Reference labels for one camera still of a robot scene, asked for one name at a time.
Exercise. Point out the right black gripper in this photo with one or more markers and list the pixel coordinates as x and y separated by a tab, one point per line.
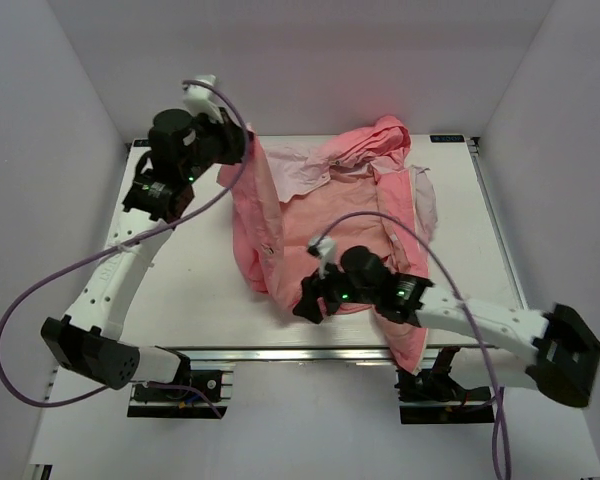
308	305

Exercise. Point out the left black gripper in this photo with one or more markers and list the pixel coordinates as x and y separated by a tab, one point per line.
231	134

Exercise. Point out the pink hooded jacket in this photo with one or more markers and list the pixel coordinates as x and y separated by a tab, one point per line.
357	185

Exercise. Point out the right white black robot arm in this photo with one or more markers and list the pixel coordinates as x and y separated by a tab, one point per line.
557	349

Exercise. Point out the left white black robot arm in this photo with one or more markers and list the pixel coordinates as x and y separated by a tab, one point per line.
87	339

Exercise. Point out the blue label sticker left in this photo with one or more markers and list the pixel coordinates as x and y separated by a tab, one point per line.
139	143

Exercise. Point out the blue label sticker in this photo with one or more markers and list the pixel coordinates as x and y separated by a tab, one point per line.
139	143
447	138

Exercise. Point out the blue label sticker right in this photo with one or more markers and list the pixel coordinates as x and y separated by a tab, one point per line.
447	138

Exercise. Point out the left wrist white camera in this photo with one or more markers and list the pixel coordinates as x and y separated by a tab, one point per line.
199	100

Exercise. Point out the wrist white camera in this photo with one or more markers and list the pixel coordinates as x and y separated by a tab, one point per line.
324	249
199	100

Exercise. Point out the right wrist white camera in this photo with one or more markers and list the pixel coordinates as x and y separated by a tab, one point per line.
324	249

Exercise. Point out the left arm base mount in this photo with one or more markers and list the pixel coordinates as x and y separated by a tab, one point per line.
202	392

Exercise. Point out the aluminium table front rail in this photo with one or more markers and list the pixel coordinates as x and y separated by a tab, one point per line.
295	354

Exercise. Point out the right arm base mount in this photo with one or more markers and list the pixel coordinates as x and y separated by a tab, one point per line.
432	397

